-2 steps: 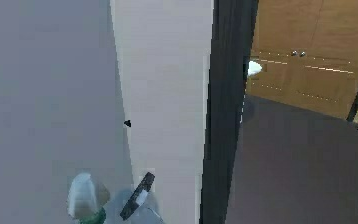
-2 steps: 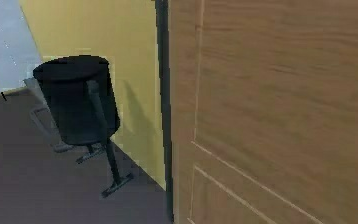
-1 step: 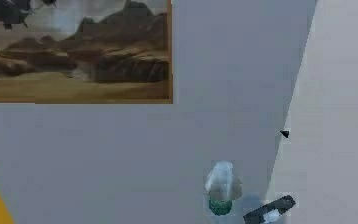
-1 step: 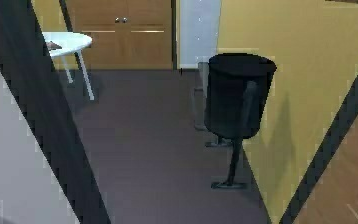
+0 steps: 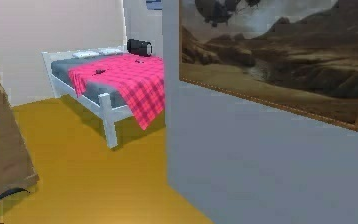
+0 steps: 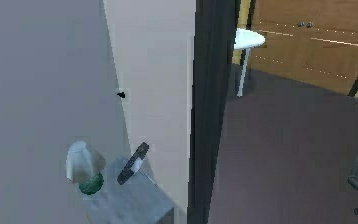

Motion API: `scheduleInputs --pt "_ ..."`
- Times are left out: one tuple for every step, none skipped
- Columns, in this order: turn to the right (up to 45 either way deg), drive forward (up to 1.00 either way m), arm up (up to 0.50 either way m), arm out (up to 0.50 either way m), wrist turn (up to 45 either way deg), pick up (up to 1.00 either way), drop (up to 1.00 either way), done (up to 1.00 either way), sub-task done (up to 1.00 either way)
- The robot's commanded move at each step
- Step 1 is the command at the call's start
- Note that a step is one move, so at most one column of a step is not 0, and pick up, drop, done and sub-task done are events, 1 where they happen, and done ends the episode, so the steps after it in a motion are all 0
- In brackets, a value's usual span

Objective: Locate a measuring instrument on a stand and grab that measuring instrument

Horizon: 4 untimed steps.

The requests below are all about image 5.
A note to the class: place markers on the pink checked blanket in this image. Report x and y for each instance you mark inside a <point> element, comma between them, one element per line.
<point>133,78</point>

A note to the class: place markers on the white framed bed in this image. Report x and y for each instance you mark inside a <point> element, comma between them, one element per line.
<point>107,115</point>

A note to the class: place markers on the black cylinder object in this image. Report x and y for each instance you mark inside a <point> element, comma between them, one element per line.
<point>138,47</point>

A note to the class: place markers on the white pillow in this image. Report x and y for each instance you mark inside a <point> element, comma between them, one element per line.
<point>85,53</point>
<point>109,51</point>

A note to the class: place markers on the framed landscape painting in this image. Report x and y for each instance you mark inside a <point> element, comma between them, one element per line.
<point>270,56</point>

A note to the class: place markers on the blue framed picture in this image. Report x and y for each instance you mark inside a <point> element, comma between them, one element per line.
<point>153,4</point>

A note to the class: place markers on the brown wooden cabinet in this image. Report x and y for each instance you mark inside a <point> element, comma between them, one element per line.
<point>7,140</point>

